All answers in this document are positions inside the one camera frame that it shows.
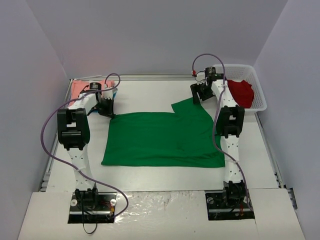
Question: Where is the green t shirt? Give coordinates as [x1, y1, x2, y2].
[101, 98, 225, 168]

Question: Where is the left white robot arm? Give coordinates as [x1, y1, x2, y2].
[57, 80, 118, 209]

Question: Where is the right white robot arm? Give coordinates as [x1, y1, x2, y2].
[190, 66, 249, 207]

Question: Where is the blue folded t shirt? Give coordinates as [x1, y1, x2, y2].
[87, 88, 118, 119]

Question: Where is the pink folded t shirt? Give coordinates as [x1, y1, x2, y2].
[70, 80, 105, 99]

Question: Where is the red t shirt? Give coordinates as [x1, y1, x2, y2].
[227, 79, 255, 109]

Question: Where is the white plastic basket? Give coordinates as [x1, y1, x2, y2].
[211, 64, 267, 113]

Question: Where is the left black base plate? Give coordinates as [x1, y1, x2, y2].
[67, 192, 117, 224]

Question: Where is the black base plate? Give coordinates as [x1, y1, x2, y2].
[205, 191, 255, 221]
[67, 192, 117, 224]

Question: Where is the thin black cable loop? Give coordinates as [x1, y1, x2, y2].
[82, 219, 99, 235]

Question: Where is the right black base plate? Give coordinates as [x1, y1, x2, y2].
[205, 191, 255, 221]

